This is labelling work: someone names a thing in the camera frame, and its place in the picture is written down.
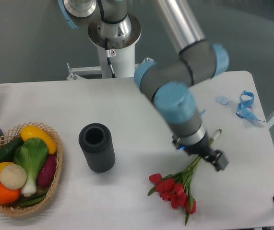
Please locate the blue ribbon strip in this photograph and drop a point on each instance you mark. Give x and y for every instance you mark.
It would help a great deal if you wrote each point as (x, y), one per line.
(244, 109)

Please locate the dark grey ribbed vase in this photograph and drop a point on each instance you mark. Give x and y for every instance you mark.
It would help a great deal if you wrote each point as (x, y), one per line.
(96, 143)

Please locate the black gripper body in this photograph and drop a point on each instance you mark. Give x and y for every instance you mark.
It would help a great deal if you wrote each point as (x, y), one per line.
(201, 148)

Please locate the red tulip bouquet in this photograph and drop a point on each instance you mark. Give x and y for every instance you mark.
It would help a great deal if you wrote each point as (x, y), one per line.
(176, 188)

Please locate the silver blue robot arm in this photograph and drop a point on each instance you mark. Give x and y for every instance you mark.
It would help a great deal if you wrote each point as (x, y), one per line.
(115, 31)

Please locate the small blue ribbon piece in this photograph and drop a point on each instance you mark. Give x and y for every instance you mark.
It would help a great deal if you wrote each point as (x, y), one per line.
(222, 100)

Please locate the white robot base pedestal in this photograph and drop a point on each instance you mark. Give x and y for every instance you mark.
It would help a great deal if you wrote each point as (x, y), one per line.
(118, 62)

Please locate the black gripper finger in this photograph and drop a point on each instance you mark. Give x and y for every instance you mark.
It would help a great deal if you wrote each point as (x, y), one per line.
(218, 159)

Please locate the woven wicker basket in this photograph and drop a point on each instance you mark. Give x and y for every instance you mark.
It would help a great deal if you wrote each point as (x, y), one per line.
(12, 209)

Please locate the green bok choy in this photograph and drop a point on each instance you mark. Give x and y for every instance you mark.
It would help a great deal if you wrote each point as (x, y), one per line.
(31, 156)

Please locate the purple sweet potato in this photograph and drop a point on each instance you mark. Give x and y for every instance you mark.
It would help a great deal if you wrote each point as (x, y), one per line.
(47, 172)

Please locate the green bean pods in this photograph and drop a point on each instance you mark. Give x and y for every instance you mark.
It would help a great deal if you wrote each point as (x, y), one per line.
(33, 200)

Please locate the orange fruit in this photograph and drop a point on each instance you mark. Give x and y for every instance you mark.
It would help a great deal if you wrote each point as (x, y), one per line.
(8, 196)

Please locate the dark green cucumber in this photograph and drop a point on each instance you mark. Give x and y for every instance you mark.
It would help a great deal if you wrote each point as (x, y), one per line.
(7, 152)

